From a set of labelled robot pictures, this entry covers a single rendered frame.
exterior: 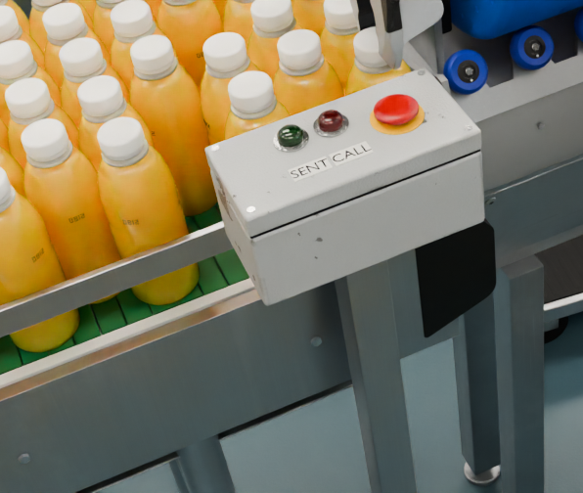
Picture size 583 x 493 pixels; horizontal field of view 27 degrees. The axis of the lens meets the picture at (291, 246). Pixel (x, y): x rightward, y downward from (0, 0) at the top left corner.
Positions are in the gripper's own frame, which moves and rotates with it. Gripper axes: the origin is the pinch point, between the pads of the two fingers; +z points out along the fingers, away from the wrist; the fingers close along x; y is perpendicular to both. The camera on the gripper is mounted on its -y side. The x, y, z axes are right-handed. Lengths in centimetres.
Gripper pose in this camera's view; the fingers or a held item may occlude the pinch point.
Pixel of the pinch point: (375, 45)
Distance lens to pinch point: 110.8
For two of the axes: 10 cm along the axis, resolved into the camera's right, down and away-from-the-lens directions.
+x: -3.7, -6.1, 7.0
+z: 1.4, 7.1, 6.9
